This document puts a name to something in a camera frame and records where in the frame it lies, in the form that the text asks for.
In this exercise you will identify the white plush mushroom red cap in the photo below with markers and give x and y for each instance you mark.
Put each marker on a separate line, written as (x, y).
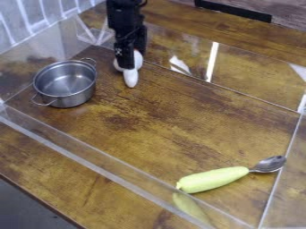
(131, 74)

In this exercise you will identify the clear acrylic enclosure wall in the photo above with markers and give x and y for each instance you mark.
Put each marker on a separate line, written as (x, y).
(219, 103)

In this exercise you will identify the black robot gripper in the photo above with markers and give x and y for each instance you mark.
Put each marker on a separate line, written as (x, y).
(126, 20)

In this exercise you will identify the green handled metal spoon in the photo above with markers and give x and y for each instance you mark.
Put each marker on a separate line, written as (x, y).
(218, 177)

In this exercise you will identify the silver metal pot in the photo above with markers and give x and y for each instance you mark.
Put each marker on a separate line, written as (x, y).
(66, 84)

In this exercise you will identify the black bar on back table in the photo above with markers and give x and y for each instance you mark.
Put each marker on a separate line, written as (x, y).
(234, 10)

